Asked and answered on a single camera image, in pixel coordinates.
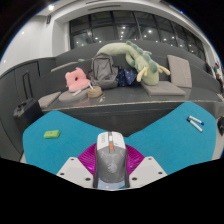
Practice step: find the tan round woven pouch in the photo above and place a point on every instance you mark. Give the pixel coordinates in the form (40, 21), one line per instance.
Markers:
(95, 92)

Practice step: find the grey backpack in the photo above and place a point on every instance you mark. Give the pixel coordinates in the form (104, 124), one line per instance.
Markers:
(103, 71)

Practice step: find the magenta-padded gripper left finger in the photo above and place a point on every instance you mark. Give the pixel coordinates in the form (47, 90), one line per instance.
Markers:
(73, 170)

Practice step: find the pink plush cushion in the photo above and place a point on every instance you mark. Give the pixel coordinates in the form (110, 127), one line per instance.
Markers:
(76, 81)

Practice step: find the white marker with black cap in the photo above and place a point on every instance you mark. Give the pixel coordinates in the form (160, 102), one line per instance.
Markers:
(195, 126)

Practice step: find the black bag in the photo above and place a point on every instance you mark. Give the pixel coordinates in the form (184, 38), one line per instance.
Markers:
(221, 126)

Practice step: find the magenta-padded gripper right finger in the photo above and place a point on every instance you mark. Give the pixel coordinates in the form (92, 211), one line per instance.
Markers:
(149, 170)

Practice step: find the navy star-print cloth bag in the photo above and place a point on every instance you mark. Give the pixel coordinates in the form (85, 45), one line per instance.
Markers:
(126, 77)

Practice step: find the green dragon plush toy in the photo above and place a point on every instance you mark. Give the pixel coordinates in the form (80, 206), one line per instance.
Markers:
(146, 66)

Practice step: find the large dark window wall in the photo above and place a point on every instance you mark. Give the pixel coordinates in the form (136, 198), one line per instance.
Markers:
(106, 31)

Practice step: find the grey and white computer mouse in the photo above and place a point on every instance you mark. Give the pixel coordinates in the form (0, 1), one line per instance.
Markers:
(111, 160)

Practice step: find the upright grey seat cushion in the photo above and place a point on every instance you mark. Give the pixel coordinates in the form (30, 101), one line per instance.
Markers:
(180, 71)

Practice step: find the flat grey seat cushion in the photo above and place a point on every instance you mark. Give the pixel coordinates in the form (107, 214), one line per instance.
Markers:
(49, 99)
(163, 88)

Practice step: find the small green eraser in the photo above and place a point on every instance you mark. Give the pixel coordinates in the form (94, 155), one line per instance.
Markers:
(52, 134)

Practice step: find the white marker with blue cap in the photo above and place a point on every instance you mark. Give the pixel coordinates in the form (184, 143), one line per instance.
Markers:
(196, 120)

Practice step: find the black suitcase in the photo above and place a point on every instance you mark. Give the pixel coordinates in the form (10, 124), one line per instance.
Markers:
(28, 113)

